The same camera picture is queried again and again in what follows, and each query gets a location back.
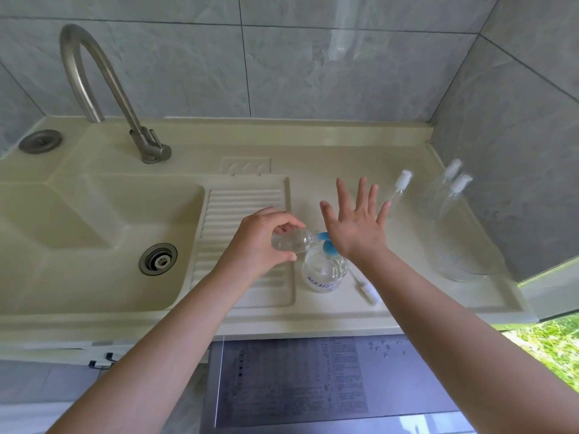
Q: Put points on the steel sink drain strainer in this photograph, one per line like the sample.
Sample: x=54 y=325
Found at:
x=158 y=259

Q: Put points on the clear hand sanitizer pump bottle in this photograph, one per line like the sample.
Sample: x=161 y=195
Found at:
x=323 y=273

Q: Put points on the glass window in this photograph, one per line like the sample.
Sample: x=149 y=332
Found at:
x=552 y=329

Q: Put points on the person's right forearm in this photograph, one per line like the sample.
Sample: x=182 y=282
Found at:
x=466 y=339

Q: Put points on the round steel hole cover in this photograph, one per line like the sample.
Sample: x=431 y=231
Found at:
x=40 y=141

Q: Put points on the curved steel faucet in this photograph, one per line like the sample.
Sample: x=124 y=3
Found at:
x=117 y=94

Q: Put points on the person's left forearm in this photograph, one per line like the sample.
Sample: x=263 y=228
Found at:
x=140 y=357

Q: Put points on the grey washing machine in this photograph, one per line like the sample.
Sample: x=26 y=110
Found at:
x=398 y=384

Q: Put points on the white cabinet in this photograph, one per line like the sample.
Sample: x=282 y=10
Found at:
x=45 y=354

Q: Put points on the white spray cap with tube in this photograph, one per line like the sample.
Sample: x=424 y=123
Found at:
x=368 y=293
x=461 y=184
x=452 y=169

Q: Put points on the cream sink with washboard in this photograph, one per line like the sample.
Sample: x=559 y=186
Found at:
x=54 y=230

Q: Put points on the person's right hand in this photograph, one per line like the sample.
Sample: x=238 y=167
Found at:
x=357 y=230

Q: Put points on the small clear bottle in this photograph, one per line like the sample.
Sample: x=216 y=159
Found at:
x=296 y=241
x=445 y=210
x=436 y=196
x=400 y=187

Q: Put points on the person's left hand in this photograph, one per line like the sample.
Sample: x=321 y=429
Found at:
x=251 y=246

